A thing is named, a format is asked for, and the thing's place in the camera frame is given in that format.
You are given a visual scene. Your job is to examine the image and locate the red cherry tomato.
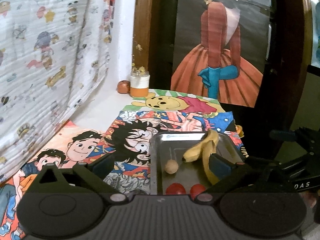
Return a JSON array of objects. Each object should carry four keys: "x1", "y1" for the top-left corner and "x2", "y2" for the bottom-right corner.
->
[
  {"x1": 165, "y1": 183, "x2": 187, "y2": 195},
  {"x1": 189, "y1": 184, "x2": 206, "y2": 200}
]

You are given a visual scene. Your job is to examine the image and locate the yellow spotted banana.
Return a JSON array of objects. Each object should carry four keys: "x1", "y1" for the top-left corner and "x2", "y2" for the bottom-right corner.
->
[{"x1": 201, "y1": 129, "x2": 219, "y2": 185}]

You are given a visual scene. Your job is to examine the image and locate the yellow banana with sticker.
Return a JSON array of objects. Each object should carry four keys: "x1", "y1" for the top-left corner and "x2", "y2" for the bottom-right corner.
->
[{"x1": 182, "y1": 141, "x2": 206, "y2": 163}]

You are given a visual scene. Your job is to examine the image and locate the brown longan fruit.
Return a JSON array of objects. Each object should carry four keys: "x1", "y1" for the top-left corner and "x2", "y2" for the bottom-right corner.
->
[{"x1": 164, "y1": 159, "x2": 179, "y2": 174}]

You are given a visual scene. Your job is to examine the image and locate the colourful cartoon poster mat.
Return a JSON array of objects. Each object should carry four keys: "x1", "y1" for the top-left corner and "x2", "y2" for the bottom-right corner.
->
[{"x1": 1, "y1": 89, "x2": 243, "y2": 239}]

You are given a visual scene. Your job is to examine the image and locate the grey metal tray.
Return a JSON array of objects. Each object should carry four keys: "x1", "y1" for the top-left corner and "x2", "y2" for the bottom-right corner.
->
[{"x1": 149, "y1": 130, "x2": 247, "y2": 195}]

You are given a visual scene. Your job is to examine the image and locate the small red apple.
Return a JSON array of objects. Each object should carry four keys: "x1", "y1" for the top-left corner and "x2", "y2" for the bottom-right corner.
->
[{"x1": 117, "y1": 80, "x2": 130, "y2": 94}]

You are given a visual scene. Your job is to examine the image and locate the white orange jar with flowers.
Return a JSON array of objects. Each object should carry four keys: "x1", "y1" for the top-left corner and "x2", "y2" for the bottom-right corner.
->
[{"x1": 130, "y1": 43, "x2": 151, "y2": 98}]

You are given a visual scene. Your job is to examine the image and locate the painting of orange dress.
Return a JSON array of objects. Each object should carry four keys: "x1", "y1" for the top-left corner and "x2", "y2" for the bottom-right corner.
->
[{"x1": 170, "y1": 0, "x2": 271, "y2": 107}]

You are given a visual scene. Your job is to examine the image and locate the white cartoon print blanket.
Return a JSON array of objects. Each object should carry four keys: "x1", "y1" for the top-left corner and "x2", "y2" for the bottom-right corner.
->
[{"x1": 1, "y1": 0, "x2": 115, "y2": 182}]

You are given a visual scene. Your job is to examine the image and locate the brown wooden door frame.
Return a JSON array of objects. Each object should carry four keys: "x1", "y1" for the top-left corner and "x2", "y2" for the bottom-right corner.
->
[{"x1": 132, "y1": 0, "x2": 161, "y2": 88}]

